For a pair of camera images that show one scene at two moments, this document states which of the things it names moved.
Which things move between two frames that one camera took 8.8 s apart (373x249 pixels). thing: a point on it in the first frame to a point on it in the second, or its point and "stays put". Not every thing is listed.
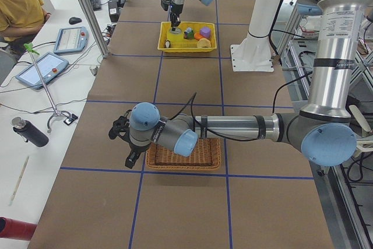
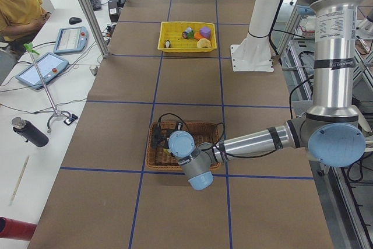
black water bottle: (28, 132) stays put
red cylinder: (16, 230) stays put
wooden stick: (19, 181) stays put
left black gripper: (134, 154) to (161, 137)
